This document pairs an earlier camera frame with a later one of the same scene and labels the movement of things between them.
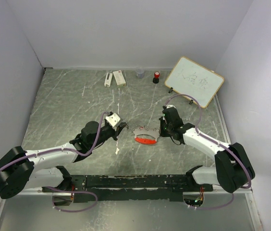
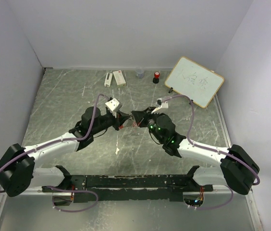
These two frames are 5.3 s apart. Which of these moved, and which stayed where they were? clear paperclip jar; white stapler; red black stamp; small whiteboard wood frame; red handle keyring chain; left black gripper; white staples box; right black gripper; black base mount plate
Moved: left black gripper; right black gripper; red handle keyring chain
Stayed: black base mount plate; white staples box; red black stamp; small whiteboard wood frame; white stapler; clear paperclip jar
